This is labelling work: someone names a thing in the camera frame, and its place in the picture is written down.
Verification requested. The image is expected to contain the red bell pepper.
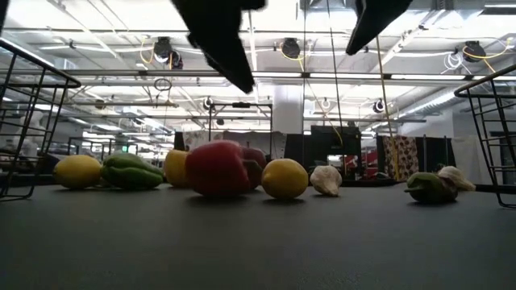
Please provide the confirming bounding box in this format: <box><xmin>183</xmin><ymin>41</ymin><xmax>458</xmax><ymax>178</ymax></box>
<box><xmin>184</xmin><ymin>139</ymin><xmax>263</xmax><ymax>197</ymax></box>

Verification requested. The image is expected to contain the yellow bell pepper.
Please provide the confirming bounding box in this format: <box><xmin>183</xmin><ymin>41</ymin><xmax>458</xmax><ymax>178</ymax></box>
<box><xmin>163</xmin><ymin>149</ymin><xmax>190</xmax><ymax>189</ymax></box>

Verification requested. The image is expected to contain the yellow lemon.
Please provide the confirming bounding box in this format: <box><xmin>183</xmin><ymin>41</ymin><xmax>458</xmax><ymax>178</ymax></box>
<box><xmin>53</xmin><ymin>154</ymin><xmax>102</xmax><ymax>190</ymax></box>
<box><xmin>260</xmin><ymin>158</ymin><xmax>310</xmax><ymax>201</ymax></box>

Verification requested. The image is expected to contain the light green long pepper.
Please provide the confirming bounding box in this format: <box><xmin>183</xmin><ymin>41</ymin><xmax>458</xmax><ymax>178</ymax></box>
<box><xmin>99</xmin><ymin>152</ymin><xmax>165</xmax><ymax>191</ymax></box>

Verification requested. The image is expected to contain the white garlic bulb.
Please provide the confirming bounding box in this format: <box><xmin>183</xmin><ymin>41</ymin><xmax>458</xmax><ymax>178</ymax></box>
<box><xmin>437</xmin><ymin>165</ymin><xmax>477</xmax><ymax>193</ymax></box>
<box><xmin>309</xmin><ymin>164</ymin><xmax>343</xmax><ymax>198</ymax></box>

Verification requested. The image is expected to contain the red chili pepper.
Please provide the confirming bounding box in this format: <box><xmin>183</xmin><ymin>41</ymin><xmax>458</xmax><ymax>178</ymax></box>
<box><xmin>404</xmin><ymin>172</ymin><xmax>460</xmax><ymax>205</ymax></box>

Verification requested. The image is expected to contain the white column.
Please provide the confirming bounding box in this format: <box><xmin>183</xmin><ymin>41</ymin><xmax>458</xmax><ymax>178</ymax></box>
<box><xmin>273</xmin><ymin>83</ymin><xmax>306</xmax><ymax>136</ymax></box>

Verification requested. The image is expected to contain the patterned curtain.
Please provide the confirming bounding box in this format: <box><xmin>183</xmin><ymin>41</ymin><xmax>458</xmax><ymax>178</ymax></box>
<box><xmin>381</xmin><ymin>135</ymin><xmax>420</xmax><ymax>181</ymax></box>

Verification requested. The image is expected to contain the black ceiling cable reel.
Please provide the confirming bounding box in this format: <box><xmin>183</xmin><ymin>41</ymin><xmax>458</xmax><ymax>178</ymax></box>
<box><xmin>462</xmin><ymin>39</ymin><xmax>488</xmax><ymax>64</ymax></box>
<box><xmin>152</xmin><ymin>35</ymin><xmax>183</xmax><ymax>70</ymax></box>
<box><xmin>281</xmin><ymin>37</ymin><xmax>302</xmax><ymax>60</ymax></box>

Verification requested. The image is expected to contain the black hanging cable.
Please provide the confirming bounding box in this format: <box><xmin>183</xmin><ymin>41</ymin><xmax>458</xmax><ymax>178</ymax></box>
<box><xmin>324</xmin><ymin>0</ymin><xmax>344</xmax><ymax>140</ymax></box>

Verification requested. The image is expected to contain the black stand frame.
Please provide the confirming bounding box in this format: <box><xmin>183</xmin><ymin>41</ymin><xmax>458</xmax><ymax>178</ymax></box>
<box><xmin>207</xmin><ymin>101</ymin><xmax>274</xmax><ymax>142</ymax></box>

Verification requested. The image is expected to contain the yellow hanging cable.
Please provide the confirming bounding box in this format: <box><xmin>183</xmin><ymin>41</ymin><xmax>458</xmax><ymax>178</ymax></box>
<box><xmin>376</xmin><ymin>35</ymin><xmax>401</xmax><ymax>181</ymax></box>

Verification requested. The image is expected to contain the gold wire basket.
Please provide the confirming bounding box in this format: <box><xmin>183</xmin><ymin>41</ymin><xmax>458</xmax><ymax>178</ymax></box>
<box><xmin>454</xmin><ymin>64</ymin><xmax>516</xmax><ymax>209</ymax></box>
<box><xmin>0</xmin><ymin>38</ymin><xmax>81</xmax><ymax>202</ymax></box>

